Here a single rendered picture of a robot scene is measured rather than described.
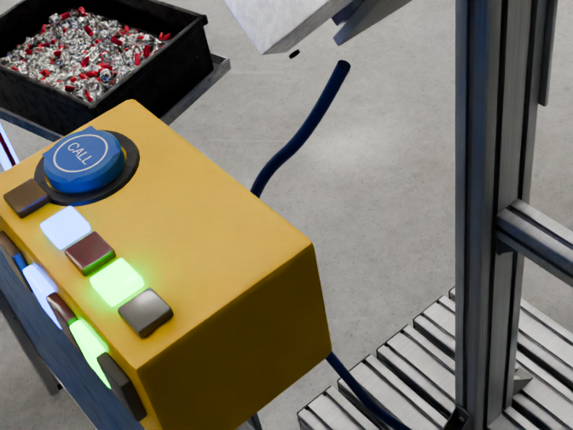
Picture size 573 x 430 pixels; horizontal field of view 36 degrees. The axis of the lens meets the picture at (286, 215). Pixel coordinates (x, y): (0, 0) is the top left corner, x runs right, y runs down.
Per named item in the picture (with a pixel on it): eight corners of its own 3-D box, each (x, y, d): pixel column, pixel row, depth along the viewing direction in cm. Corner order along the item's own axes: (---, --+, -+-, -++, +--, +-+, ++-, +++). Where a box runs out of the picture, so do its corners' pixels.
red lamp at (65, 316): (95, 352, 42) (77, 315, 40) (85, 360, 42) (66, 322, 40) (74, 327, 43) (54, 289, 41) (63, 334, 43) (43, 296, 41)
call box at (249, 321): (339, 368, 46) (316, 236, 39) (188, 491, 43) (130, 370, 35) (174, 219, 56) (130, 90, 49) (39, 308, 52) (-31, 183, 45)
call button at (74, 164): (141, 173, 45) (133, 148, 43) (75, 214, 43) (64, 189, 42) (102, 138, 47) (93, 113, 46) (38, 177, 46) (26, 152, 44)
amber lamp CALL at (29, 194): (53, 201, 43) (49, 193, 43) (21, 220, 43) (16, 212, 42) (36, 184, 44) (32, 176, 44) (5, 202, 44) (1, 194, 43)
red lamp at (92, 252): (118, 257, 40) (114, 248, 40) (84, 279, 39) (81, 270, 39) (98, 237, 41) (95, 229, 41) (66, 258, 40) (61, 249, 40)
